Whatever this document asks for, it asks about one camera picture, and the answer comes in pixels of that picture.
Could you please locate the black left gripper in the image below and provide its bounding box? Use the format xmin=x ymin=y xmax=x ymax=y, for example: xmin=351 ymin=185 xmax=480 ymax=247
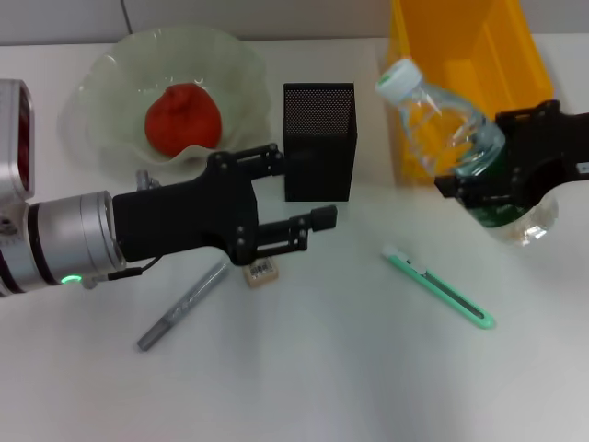
xmin=111 ymin=143 xmax=340 ymax=268

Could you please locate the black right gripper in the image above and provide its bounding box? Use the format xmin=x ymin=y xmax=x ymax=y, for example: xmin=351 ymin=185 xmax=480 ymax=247
xmin=433 ymin=99 xmax=589 ymax=214

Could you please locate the clear green-label water bottle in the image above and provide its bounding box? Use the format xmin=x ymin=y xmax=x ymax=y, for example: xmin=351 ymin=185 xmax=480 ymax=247
xmin=375 ymin=58 xmax=560 ymax=249

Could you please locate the orange fruit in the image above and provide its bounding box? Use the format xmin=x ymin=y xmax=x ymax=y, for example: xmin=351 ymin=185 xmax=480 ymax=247
xmin=144 ymin=82 xmax=225 ymax=156

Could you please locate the beige eraser with barcode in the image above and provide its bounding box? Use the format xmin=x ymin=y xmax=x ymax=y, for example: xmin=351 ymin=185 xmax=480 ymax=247
xmin=242 ymin=257 xmax=281 ymax=290

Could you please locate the black mesh pen holder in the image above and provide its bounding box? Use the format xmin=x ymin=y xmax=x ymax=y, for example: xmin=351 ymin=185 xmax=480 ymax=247
xmin=283 ymin=82 xmax=358 ymax=204

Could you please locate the mint green utility knife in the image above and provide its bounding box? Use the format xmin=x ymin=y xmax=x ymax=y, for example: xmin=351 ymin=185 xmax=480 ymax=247
xmin=380 ymin=243 xmax=497 ymax=332

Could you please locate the grey glitter pen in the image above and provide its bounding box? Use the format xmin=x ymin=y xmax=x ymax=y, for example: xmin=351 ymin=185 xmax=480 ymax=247
xmin=136 ymin=261 xmax=231 ymax=354

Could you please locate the pale green glass fruit plate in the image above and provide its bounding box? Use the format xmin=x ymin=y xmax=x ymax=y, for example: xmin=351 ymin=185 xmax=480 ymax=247
xmin=57 ymin=25 xmax=271 ymax=177

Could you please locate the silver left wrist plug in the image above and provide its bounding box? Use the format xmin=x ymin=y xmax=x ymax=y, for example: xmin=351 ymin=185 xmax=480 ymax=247
xmin=134 ymin=169 xmax=160 ymax=191

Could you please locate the yellow plastic bin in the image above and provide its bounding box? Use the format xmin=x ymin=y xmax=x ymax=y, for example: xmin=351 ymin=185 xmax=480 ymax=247
xmin=385 ymin=0 xmax=554 ymax=186

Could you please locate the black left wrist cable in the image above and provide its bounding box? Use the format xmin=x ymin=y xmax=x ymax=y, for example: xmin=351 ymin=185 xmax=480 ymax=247
xmin=82 ymin=255 xmax=163 ymax=290

